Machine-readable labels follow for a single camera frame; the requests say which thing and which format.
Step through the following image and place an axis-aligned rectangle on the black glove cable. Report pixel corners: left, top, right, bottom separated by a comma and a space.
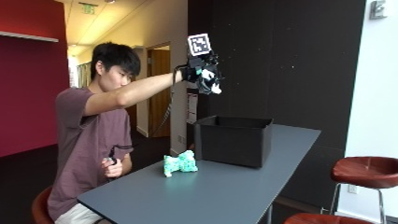
151, 63, 190, 138

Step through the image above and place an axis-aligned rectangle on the wooden door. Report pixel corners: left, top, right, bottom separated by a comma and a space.
147, 49, 174, 138

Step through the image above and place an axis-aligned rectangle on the white marker cube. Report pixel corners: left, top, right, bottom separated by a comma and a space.
187, 33, 214, 57

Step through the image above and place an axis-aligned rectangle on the black open box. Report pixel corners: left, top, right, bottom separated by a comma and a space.
194, 115, 275, 169

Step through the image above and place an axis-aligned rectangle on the the person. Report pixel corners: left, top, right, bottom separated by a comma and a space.
47, 41, 186, 224

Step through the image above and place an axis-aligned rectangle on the white wall shelf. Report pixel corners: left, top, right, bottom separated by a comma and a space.
0, 30, 61, 44

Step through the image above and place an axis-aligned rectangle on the grey wall fixture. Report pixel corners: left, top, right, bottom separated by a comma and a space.
369, 0, 389, 21

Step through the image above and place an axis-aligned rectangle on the black and white soft toy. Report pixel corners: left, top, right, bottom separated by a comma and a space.
199, 66, 224, 95

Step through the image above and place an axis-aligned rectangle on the red stool with metal legs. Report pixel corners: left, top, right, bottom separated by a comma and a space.
329, 156, 398, 224
283, 212, 376, 224
31, 185, 57, 224

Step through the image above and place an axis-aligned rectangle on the green exit sign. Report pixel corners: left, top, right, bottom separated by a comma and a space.
78, 2, 100, 16

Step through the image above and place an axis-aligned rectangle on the small black handheld clicker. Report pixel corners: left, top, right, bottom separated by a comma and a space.
107, 150, 119, 165

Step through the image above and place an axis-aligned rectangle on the green and white soft toy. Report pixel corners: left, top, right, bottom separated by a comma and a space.
162, 149, 200, 178

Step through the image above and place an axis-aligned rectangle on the white wall poster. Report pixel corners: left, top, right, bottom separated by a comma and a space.
186, 91, 200, 126

